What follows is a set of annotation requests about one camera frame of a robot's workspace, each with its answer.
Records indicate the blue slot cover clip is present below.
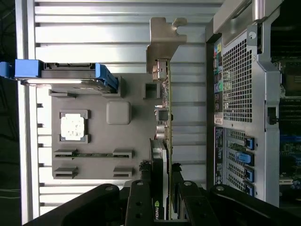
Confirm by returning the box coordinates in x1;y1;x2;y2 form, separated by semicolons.
244;167;255;182
244;181;255;197
235;152;255;167
244;136;256;150

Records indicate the green RAM stick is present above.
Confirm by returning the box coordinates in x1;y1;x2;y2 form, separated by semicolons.
55;153;132;158

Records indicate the grey parts rack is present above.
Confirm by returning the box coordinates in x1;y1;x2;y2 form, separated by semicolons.
48;75;170;189

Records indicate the silver CPU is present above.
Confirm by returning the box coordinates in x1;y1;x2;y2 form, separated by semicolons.
60;113;85;142

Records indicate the green motherboard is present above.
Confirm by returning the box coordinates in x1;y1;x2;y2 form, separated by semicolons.
270;54;301;196

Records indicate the open PC case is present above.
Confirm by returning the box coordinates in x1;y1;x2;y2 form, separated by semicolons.
206;0;301;209

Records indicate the silver hard disk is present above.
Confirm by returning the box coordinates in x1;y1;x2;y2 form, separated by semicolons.
20;61;111;94

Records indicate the CPU socket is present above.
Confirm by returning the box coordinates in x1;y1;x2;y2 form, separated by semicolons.
281;61;301;97

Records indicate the hard drive in blue caddy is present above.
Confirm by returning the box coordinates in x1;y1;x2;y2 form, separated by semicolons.
0;59;118;94

